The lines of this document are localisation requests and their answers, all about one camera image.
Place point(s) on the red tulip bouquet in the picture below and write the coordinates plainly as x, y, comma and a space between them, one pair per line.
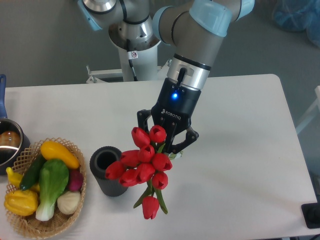
147, 164

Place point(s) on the yellow bell pepper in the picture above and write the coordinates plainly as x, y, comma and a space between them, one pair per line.
21, 203

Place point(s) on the blue handled saucepan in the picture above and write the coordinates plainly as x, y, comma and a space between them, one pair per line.
13, 140

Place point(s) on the woven wicker basket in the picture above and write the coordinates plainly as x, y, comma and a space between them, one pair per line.
29, 226

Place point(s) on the green bok choy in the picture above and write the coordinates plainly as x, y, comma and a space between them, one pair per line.
53, 179

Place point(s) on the yellow squash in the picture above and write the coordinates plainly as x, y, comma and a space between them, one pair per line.
51, 150

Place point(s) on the white frame at right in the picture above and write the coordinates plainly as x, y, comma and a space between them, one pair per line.
310, 113

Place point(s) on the dark grey ribbed vase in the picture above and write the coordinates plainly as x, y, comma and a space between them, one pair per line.
99, 162

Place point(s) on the black device at edge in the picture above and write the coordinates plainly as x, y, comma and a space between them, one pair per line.
311, 215

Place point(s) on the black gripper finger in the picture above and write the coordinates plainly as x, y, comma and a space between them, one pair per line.
143, 117
190, 137

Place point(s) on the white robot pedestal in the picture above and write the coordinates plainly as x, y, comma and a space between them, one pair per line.
137, 52

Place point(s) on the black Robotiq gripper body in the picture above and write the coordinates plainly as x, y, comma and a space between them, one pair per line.
174, 107

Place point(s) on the green cucumber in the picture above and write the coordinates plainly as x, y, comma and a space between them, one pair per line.
31, 176

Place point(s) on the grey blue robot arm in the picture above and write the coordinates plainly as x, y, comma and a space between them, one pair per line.
196, 29

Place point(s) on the blue plastic bag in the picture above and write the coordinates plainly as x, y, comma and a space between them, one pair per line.
299, 16

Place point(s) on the small yellow gourd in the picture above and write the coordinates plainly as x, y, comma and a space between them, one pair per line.
15, 179

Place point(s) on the red radish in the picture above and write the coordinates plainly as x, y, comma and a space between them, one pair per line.
75, 181

